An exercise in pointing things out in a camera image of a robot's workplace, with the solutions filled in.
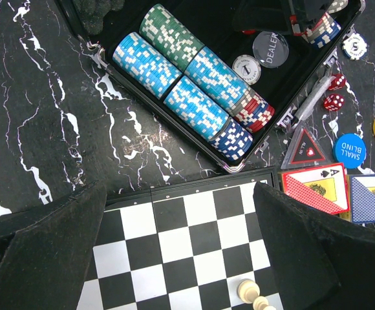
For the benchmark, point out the white single chip in case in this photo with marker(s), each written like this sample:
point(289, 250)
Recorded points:
point(248, 68)

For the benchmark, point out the triangular all-in marker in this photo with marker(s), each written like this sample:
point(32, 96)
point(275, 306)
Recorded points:
point(304, 150)

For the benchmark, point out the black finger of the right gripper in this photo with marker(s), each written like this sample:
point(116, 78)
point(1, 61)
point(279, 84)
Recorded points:
point(271, 15)

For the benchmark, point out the grey dealer button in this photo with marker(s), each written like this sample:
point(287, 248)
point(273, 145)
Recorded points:
point(270, 49)

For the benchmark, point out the white chess king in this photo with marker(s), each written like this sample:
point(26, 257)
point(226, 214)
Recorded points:
point(249, 292)

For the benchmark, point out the black poker set case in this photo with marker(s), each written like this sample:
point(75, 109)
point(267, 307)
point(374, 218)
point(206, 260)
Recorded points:
point(101, 25)

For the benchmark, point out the red die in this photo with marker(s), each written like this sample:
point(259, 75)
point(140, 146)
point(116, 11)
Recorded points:
point(338, 82)
point(334, 102)
point(248, 32)

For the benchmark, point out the black white chess board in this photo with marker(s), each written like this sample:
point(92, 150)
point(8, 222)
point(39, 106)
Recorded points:
point(186, 246)

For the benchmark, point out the red yellow chip column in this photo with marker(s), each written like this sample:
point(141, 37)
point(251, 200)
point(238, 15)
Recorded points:
point(325, 31)

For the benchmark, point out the blue small blind button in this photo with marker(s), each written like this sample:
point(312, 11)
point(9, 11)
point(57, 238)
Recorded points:
point(350, 150)

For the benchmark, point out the blue playing card deck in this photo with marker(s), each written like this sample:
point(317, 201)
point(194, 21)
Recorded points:
point(361, 197)

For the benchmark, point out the red die in case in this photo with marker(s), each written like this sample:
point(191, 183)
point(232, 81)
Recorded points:
point(248, 32)

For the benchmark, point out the green blue chip column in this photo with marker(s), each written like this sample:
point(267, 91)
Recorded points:
point(206, 69)

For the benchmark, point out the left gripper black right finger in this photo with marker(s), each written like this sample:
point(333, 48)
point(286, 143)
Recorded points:
point(319, 260)

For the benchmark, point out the purple red chip column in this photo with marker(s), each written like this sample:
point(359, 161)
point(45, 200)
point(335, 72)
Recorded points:
point(337, 5)

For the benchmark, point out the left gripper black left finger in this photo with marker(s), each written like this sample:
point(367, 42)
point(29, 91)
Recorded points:
point(45, 251)

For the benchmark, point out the light blue chip column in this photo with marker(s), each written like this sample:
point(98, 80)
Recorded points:
point(181, 96)

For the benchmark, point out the red playing card deck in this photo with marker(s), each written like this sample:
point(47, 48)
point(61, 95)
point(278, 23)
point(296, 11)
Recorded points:
point(323, 187)

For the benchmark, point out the grey white chip stack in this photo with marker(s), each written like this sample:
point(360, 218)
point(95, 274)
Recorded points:
point(354, 47)

